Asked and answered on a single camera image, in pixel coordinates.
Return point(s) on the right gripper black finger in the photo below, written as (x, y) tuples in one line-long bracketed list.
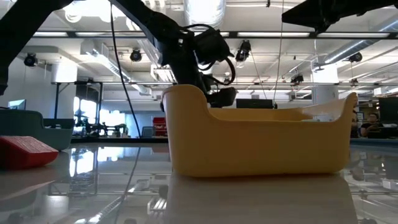
[(311, 15)]

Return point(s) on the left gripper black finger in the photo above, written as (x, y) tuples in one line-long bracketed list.
[(222, 98)]

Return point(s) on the red wedge block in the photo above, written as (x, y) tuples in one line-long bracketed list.
[(25, 154)]

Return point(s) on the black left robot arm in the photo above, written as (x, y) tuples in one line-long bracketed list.
[(18, 37)]

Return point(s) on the white ceiling light fixture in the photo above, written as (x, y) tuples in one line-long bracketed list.
[(164, 76)]

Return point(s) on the wide black monitor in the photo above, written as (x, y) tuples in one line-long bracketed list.
[(254, 103)]

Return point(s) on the black ceiling spot lamp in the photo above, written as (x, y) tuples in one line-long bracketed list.
[(297, 78), (30, 60), (136, 56), (355, 57)]

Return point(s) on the yellow plastic bin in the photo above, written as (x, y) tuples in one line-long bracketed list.
[(248, 149)]

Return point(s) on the red tool cabinet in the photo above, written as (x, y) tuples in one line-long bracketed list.
[(159, 124)]

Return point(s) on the grey office chair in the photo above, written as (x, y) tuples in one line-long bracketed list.
[(147, 132)]

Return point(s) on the white building column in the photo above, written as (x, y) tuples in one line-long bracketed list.
[(325, 90)]

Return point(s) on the large black monitor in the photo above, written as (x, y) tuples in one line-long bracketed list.
[(388, 109)]

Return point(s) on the black background robot equipment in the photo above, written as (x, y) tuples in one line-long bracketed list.
[(93, 129)]

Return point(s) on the person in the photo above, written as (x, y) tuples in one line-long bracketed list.
[(371, 127)]

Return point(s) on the grey-blue plastic bin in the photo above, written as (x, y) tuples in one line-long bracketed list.
[(28, 123)]

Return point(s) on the small lit monitor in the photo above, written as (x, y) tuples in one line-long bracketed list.
[(17, 104)]

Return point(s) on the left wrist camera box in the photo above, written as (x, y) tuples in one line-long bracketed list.
[(211, 46)]

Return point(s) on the black hanging camera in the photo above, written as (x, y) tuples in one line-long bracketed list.
[(244, 51)]

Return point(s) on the silver ceiling duct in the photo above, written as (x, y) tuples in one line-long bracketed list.
[(203, 12)]

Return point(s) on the black metal frame stand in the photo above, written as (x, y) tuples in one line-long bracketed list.
[(101, 105)]

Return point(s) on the black table frame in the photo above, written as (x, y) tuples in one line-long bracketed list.
[(109, 140)]

